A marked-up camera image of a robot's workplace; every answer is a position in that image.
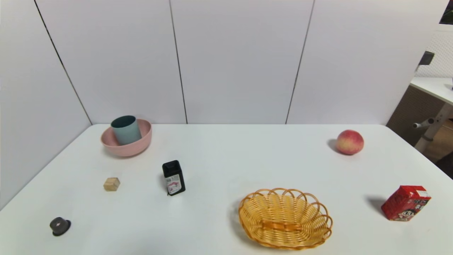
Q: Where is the yellow woven plastic basket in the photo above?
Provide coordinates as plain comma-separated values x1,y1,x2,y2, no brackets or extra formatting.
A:
238,188,333,250

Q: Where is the white side desk top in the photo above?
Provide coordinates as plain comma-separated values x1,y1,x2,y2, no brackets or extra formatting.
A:
410,77,453,106

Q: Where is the dark monitor corner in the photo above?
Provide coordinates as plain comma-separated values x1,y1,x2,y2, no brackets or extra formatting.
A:
439,6,453,25

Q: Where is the teal plastic cup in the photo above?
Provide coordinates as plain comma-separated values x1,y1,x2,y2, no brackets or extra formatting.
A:
111,115,142,146

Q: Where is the small wooden cube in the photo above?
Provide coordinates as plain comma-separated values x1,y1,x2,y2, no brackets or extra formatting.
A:
103,177,121,192

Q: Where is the pink bowl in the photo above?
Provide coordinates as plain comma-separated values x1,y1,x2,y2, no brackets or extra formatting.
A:
101,119,153,157

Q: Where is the red milk carton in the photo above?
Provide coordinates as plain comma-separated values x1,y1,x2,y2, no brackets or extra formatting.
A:
381,185,432,222

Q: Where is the white desk leg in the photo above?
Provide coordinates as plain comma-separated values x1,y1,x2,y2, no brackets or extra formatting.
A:
414,103,453,153

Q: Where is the dark brown round cap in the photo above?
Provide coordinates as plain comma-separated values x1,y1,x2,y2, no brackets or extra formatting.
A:
50,217,71,236

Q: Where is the brown perforated panel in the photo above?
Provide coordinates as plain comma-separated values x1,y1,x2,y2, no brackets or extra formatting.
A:
386,85,447,146

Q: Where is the white desk crank handle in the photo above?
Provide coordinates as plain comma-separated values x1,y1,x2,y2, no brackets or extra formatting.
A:
413,118,435,129

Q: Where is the red yellow peach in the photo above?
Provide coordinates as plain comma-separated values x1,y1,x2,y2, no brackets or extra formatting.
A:
336,130,365,155

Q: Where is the black bottle with label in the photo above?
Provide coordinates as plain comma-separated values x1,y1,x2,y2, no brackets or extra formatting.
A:
162,160,186,196

